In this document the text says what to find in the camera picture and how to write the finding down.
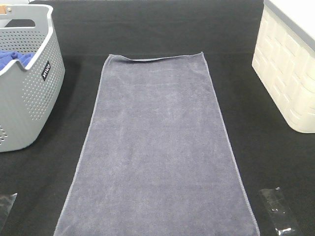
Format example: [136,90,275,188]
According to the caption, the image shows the grey microfibre towel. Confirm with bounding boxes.
[54,53,260,236]

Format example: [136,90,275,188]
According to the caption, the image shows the blue towel in basket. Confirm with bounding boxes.
[0,50,35,70]

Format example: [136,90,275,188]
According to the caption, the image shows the black table cloth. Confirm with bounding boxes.
[0,0,315,236]

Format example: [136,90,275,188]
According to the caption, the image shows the grey perforated laundry basket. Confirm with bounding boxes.
[0,4,65,152]

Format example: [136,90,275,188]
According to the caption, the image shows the cream plastic storage bin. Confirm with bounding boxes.
[252,0,315,133]

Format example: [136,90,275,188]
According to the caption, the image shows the clear tape strip right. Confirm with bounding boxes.
[259,187,304,236]

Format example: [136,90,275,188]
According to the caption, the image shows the clear tape strip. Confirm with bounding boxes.
[0,193,18,232]
[259,187,304,236]

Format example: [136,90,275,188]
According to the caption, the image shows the clear tape strip left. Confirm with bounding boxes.
[0,193,18,232]

